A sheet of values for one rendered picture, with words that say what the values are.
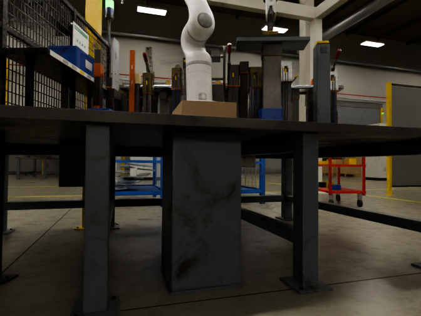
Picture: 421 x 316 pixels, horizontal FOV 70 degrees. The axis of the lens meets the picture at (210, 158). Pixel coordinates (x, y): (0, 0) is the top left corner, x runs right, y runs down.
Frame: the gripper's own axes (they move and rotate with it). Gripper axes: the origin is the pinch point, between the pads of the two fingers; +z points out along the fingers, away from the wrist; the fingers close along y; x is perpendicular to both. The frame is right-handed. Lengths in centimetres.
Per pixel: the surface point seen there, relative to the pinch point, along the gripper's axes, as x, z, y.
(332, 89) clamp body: -35.8, 29.4, 15.6
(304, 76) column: -144, -188, 740
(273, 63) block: -1.7, 19.8, -3.0
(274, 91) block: -2.1, 34.3, -2.9
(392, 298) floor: -46, 124, -32
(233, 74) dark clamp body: 19.5, 22.1, 7.1
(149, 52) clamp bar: 70, 6, 11
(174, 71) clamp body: 53, 20, 7
